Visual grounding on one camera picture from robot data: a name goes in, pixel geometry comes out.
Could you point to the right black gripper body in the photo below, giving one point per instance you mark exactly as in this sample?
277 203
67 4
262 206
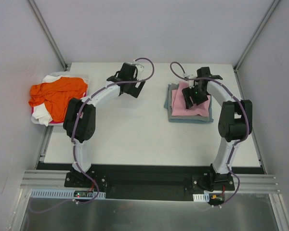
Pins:
191 96

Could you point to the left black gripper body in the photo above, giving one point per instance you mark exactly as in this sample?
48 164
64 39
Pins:
137 89

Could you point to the pink t shirt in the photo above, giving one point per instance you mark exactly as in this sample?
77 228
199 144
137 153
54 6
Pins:
178 103

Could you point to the blue t shirt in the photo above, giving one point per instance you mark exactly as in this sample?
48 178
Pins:
178 119

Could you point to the grey t shirt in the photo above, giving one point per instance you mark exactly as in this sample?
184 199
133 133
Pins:
172 101

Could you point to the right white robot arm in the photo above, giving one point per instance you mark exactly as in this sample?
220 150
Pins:
234 124

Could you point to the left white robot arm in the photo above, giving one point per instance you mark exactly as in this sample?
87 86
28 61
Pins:
80 118

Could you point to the orange t shirt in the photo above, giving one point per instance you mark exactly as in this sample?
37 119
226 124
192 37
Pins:
56 95

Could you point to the white t shirt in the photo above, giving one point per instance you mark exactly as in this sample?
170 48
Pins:
40 115

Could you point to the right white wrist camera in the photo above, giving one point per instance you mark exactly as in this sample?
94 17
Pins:
189 79

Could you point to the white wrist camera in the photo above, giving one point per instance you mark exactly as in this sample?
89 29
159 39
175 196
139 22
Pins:
189 79
138 69

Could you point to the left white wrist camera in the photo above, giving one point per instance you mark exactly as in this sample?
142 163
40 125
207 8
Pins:
138 69

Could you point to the right aluminium corner post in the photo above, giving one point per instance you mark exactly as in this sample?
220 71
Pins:
260 27

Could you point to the aluminium corner post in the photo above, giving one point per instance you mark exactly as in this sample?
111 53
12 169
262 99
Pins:
45 29
260 27

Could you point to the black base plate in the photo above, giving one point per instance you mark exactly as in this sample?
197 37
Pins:
164 183

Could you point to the left aluminium corner post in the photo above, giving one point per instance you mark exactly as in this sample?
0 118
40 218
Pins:
45 29

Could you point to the right slotted cable duct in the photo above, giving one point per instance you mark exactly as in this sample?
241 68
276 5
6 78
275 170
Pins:
201 197

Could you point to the slotted cable duct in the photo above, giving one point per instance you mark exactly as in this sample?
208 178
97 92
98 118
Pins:
201 197
66 194

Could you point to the aluminium extrusion rail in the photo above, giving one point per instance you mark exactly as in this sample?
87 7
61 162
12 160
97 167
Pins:
249 179

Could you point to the left slotted cable duct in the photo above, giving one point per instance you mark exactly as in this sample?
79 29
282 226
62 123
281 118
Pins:
66 194

